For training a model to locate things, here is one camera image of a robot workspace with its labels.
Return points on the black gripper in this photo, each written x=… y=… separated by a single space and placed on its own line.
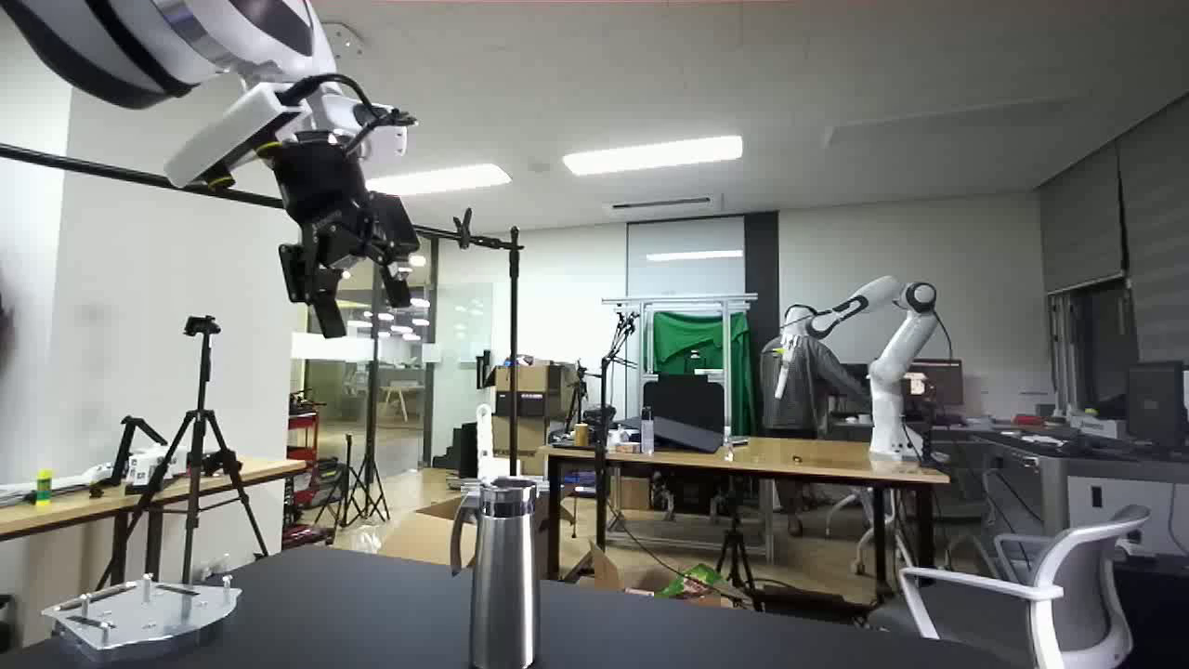
x=330 y=199

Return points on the stainless steel flask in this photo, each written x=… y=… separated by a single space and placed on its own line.
x=507 y=580

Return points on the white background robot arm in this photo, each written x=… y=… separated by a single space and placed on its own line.
x=892 y=373

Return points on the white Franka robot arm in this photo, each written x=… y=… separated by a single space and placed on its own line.
x=187 y=40

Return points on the black vertical stand pole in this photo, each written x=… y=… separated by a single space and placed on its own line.
x=514 y=360

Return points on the red tool cart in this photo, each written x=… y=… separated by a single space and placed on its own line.
x=304 y=470

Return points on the black horizontal boom pole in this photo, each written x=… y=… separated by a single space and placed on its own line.
x=123 y=170

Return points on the black microphone stand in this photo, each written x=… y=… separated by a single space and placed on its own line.
x=607 y=422

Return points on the black device on bench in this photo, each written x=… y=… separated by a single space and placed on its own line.
x=130 y=452

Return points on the long ceiling light panel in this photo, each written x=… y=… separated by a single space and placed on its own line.
x=654 y=154

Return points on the green cloth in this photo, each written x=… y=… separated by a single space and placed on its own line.
x=700 y=339

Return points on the black desk monitor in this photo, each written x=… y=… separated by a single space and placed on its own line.
x=687 y=413

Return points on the small green bottle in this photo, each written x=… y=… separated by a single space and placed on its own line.
x=45 y=489

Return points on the clear acrylic plate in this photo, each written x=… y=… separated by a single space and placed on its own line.
x=142 y=610

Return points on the wooden desk with black legs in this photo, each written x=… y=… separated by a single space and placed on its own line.
x=757 y=463

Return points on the white office chair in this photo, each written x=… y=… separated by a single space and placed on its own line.
x=1066 y=596

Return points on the black computer monitor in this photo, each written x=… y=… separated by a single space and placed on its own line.
x=1158 y=402

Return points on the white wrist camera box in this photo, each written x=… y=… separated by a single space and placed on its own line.
x=228 y=136

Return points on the black camera tripod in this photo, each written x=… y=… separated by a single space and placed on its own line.
x=197 y=432

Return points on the wooden wall bench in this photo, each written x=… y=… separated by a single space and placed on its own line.
x=123 y=494

